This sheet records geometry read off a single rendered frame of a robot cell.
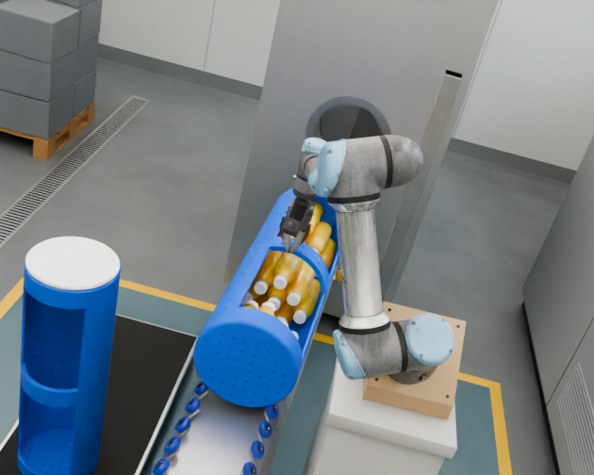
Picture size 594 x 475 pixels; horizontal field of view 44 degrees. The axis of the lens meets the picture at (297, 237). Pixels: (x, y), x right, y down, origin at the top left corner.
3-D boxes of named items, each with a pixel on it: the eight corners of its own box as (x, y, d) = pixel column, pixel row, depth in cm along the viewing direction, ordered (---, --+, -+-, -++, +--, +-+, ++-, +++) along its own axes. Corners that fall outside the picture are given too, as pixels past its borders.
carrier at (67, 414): (28, 425, 279) (8, 485, 255) (37, 232, 235) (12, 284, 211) (105, 434, 283) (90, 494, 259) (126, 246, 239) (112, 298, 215)
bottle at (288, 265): (280, 255, 237) (265, 286, 221) (288, 238, 234) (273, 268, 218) (300, 265, 237) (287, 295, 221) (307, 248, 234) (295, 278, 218)
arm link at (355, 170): (409, 380, 163) (390, 135, 153) (344, 391, 161) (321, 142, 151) (394, 362, 175) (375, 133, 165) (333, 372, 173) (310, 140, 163)
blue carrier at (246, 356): (337, 264, 274) (358, 199, 259) (282, 422, 198) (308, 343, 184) (265, 239, 276) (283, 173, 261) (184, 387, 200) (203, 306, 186)
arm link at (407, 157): (438, 126, 156) (379, 149, 204) (388, 132, 154) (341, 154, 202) (445, 180, 156) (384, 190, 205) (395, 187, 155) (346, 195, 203)
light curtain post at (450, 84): (340, 422, 338) (462, 73, 252) (338, 432, 333) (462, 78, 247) (328, 418, 338) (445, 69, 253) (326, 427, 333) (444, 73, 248)
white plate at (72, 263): (38, 230, 234) (38, 233, 235) (14, 279, 211) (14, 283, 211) (125, 243, 238) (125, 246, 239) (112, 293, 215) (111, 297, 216)
